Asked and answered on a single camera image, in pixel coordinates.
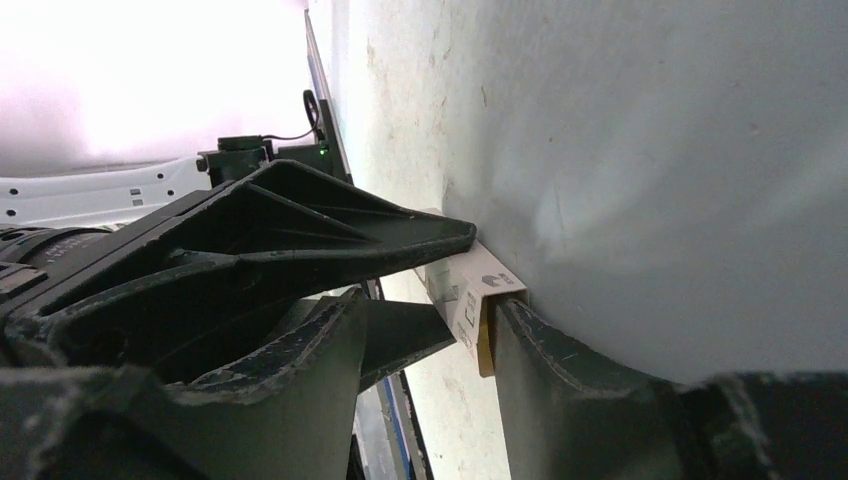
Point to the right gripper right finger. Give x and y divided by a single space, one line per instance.
569 412

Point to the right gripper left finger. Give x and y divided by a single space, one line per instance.
186 288

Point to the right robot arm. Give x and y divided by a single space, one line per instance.
285 410

